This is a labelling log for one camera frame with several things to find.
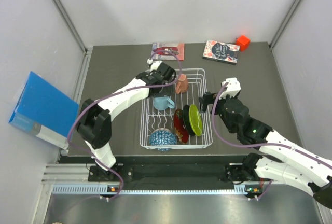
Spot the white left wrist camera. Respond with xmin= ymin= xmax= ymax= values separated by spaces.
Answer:
xmin=147 ymin=59 xmax=163 ymax=71

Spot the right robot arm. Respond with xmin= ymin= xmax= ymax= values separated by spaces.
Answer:
xmin=199 ymin=92 xmax=331 ymax=208

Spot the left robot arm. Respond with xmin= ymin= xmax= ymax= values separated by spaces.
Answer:
xmin=76 ymin=61 xmax=176 ymax=181

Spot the light blue mug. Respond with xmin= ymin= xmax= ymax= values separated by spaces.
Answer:
xmin=153 ymin=96 xmax=175 ymax=111

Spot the blue white box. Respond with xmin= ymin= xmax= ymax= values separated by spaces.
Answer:
xmin=9 ymin=71 xmax=78 ymax=150

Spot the orange red cube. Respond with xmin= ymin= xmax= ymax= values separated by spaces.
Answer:
xmin=236 ymin=35 xmax=251 ymax=51

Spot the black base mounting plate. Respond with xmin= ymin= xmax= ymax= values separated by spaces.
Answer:
xmin=88 ymin=163 xmax=260 ymax=184

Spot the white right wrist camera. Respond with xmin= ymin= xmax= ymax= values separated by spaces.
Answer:
xmin=219 ymin=77 xmax=241 ymax=99

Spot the pink ceramic mug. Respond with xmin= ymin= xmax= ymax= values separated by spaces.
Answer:
xmin=175 ymin=74 xmax=189 ymax=94

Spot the blue patterned bowl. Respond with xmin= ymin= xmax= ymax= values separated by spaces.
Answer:
xmin=149 ymin=128 xmax=177 ymax=146

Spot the white wire dish rack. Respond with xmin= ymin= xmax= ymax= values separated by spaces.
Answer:
xmin=139 ymin=68 xmax=214 ymax=150

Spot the floral dark blue book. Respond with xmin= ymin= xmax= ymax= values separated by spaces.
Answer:
xmin=203 ymin=40 xmax=240 ymax=65

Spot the red pink book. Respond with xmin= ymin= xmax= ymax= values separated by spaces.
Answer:
xmin=151 ymin=42 xmax=185 ymax=61

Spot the lime green plate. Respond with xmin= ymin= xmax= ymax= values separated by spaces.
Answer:
xmin=189 ymin=104 xmax=203 ymax=136

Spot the white slotted cable duct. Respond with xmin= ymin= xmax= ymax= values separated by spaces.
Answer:
xmin=51 ymin=184 xmax=262 ymax=195

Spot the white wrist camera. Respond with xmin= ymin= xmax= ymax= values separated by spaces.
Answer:
xmin=147 ymin=59 xmax=163 ymax=71
xmin=219 ymin=77 xmax=241 ymax=99

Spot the red floral plate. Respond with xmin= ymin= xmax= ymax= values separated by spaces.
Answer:
xmin=173 ymin=109 xmax=189 ymax=144

